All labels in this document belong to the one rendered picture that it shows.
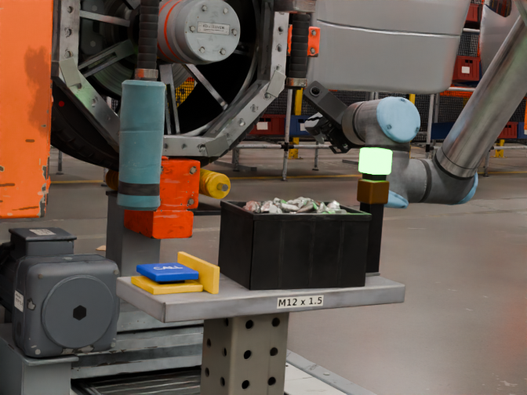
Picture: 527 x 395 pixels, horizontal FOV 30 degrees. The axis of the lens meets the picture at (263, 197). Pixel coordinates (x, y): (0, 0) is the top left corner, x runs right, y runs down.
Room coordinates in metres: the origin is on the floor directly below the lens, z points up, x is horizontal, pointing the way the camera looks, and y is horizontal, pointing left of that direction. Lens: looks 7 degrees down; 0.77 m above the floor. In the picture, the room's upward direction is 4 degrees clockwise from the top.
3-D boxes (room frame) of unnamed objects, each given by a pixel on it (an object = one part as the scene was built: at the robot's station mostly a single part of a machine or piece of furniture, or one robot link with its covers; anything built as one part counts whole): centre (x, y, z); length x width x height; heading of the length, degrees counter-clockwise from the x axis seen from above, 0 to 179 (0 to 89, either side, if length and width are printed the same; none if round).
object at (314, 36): (2.33, -0.05, 0.85); 0.09 x 0.08 x 0.07; 122
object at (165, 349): (2.31, 0.30, 0.13); 0.50 x 0.36 x 0.10; 122
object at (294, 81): (2.05, -0.05, 0.83); 0.04 x 0.04 x 0.16
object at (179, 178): (2.19, 0.23, 0.48); 0.16 x 0.12 x 0.17; 32
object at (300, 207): (1.53, -0.05, 0.51); 0.20 x 0.14 x 0.13; 114
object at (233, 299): (1.51, -0.01, 0.44); 0.43 x 0.17 x 0.03; 122
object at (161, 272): (1.42, 0.13, 0.47); 0.07 x 0.07 x 0.02; 32
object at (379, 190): (1.61, -0.18, 0.59); 0.04 x 0.04 x 0.04; 32
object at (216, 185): (2.31, 0.16, 0.51); 0.29 x 0.06 x 0.06; 32
